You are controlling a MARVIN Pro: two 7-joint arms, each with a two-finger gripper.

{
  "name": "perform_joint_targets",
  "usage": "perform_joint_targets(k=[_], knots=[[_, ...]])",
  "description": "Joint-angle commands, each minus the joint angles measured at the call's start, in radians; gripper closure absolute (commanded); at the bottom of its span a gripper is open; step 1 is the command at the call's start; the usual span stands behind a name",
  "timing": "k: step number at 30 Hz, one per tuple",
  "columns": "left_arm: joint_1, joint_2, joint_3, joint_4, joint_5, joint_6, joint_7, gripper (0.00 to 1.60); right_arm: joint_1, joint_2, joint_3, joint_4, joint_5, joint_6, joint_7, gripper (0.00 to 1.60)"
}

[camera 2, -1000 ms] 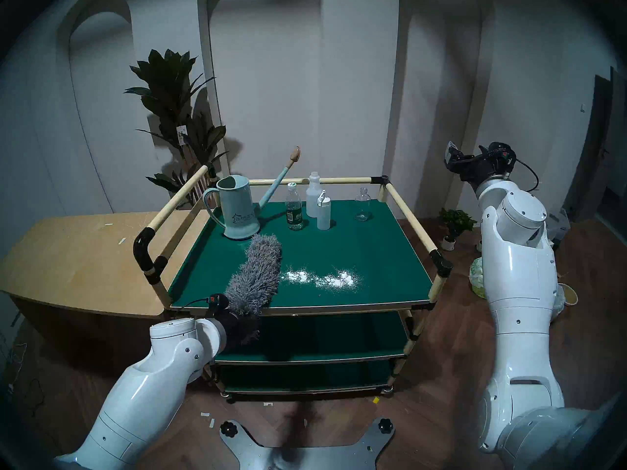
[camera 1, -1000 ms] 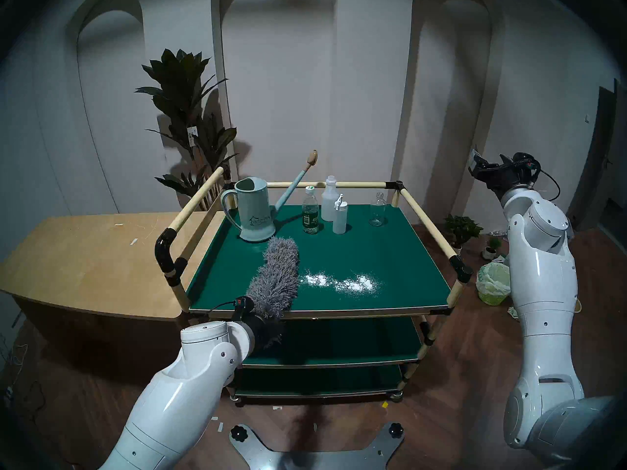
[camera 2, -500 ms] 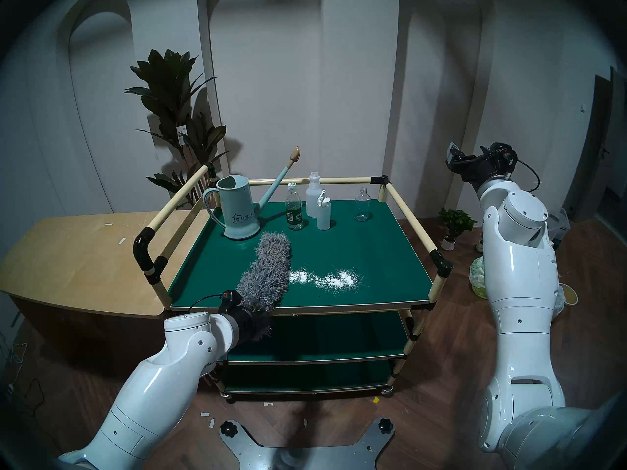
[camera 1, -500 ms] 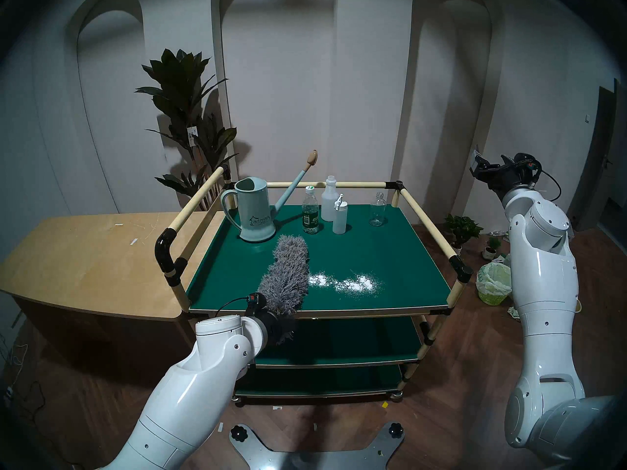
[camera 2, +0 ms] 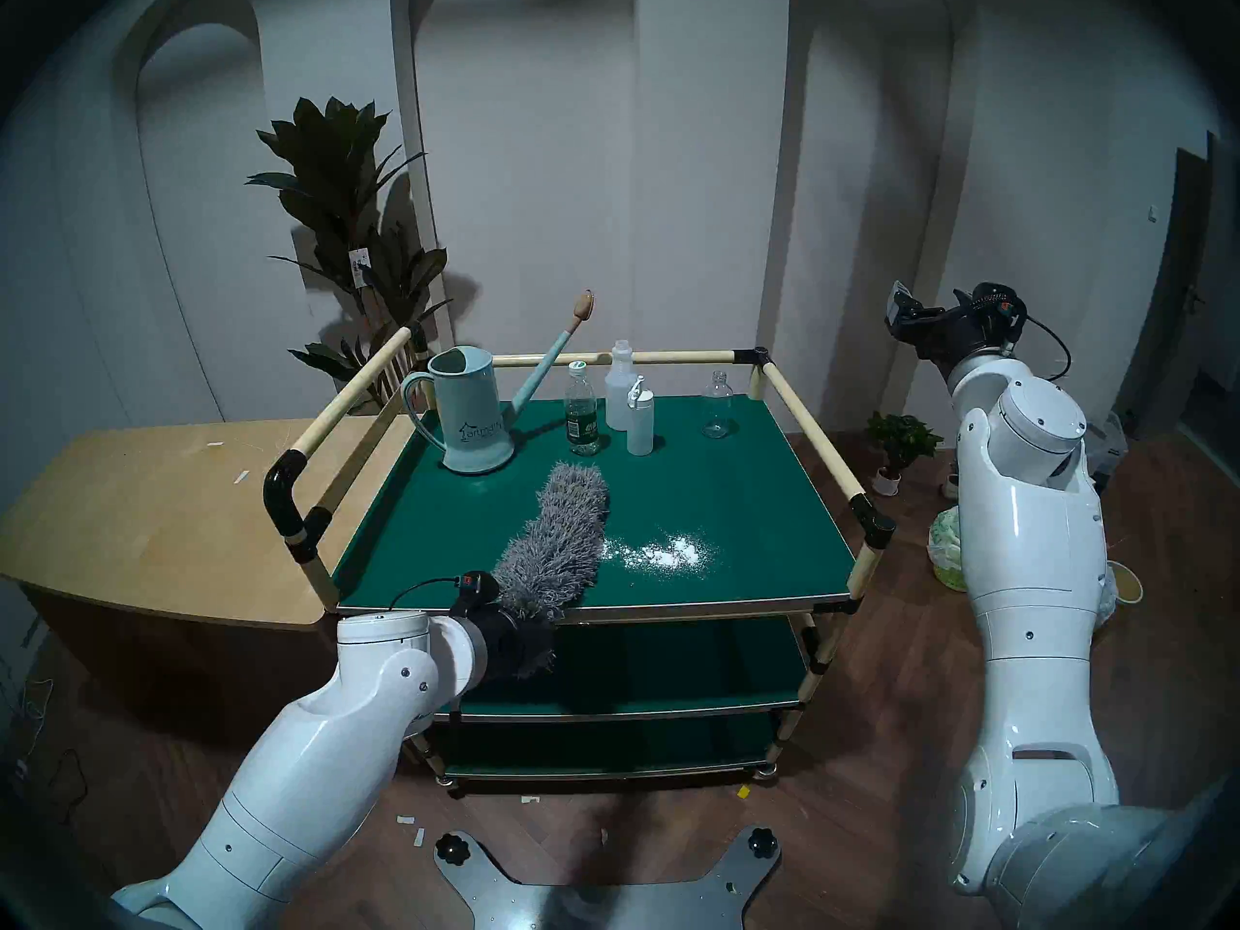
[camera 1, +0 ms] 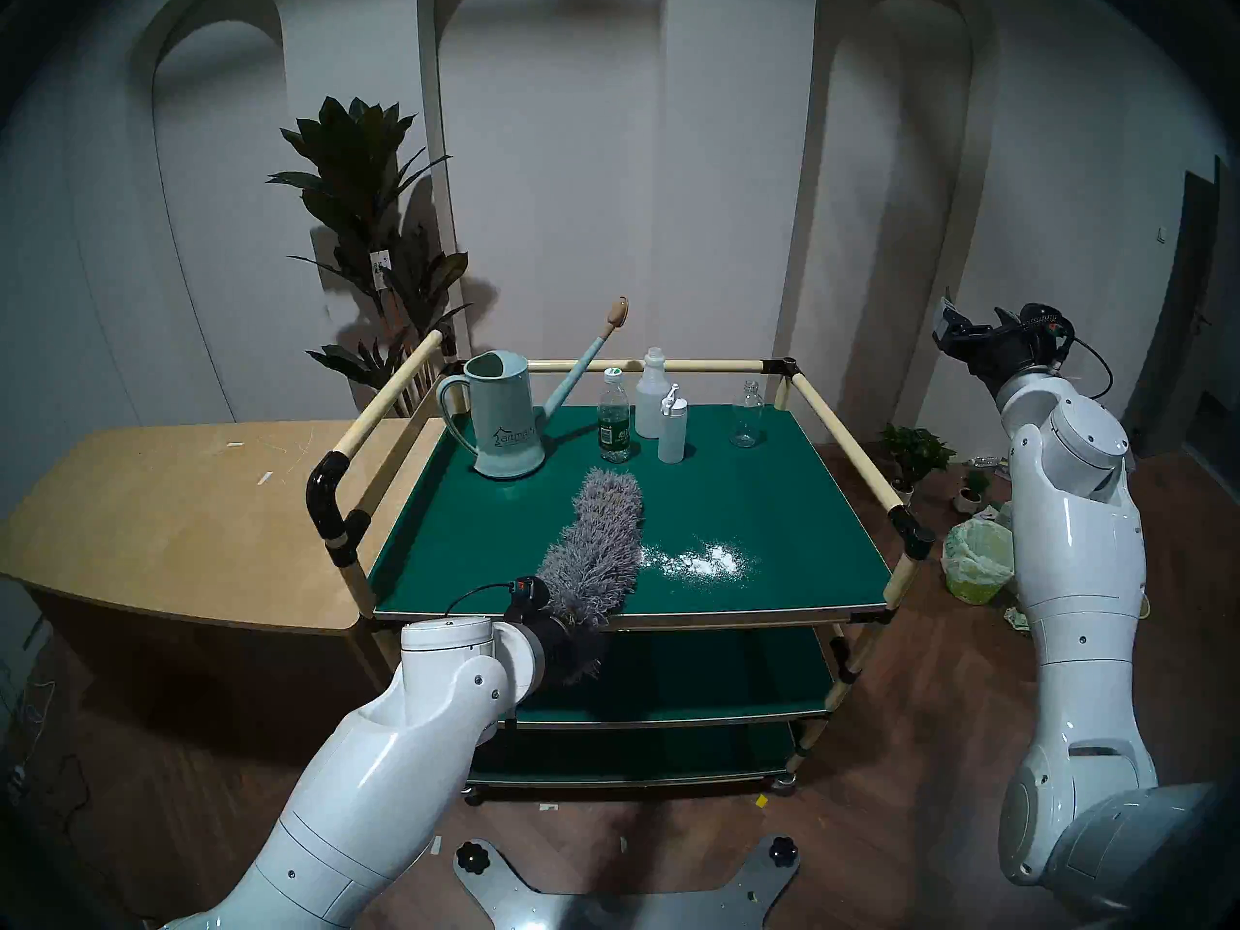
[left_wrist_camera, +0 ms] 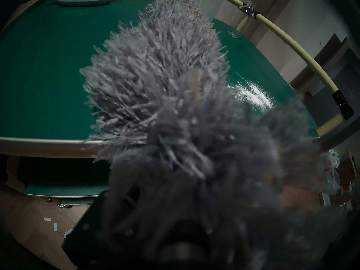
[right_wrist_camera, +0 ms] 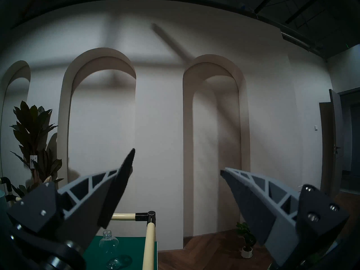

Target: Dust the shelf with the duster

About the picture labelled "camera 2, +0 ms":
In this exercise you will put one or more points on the beige round bowl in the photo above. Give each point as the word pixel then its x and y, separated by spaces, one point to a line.
pixel 1129 584

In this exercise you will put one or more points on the white powder pile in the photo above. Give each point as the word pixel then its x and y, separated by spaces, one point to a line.
pixel 664 553

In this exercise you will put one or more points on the light blue watering can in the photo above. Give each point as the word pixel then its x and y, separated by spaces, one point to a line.
pixel 470 419

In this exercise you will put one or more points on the white capped squeeze bottle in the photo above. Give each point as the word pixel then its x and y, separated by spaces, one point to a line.
pixel 640 429

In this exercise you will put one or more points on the green three-tier shelf cart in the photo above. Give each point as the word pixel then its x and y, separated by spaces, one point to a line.
pixel 736 492

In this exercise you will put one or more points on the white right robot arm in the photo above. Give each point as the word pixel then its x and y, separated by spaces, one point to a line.
pixel 1037 570

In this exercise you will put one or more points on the grey fluffy duster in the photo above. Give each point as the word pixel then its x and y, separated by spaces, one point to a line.
pixel 562 541

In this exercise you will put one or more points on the empty clear glass bottle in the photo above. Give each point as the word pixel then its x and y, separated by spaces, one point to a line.
pixel 717 413

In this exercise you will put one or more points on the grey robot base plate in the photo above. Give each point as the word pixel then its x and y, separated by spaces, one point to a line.
pixel 601 904

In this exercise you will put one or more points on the bushy small potted plant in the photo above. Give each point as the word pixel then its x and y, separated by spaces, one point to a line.
pixel 903 439

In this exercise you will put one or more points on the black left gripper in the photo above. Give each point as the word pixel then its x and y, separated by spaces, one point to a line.
pixel 509 642

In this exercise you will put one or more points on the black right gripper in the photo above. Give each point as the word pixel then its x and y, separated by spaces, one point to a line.
pixel 964 323

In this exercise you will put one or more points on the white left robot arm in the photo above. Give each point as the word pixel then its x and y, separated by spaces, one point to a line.
pixel 310 773

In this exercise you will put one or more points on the green lined waste basket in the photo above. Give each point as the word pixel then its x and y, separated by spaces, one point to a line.
pixel 947 550

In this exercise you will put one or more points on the tiny potted plant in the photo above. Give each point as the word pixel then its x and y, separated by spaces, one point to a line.
pixel 949 482

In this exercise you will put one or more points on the green label water bottle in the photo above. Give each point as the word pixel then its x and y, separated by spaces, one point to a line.
pixel 581 419

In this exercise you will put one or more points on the black base knob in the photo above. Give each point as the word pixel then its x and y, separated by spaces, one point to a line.
pixel 762 844
pixel 451 849

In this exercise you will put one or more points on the tall white plastic bottle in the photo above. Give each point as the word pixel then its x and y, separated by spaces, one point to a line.
pixel 620 390

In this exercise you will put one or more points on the light wooden table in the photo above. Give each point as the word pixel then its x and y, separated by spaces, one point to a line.
pixel 126 511

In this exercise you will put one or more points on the dark door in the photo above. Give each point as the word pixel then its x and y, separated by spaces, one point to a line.
pixel 1167 327

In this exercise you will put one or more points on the tall dark leafy plant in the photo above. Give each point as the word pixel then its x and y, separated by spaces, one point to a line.
pixel 334 192

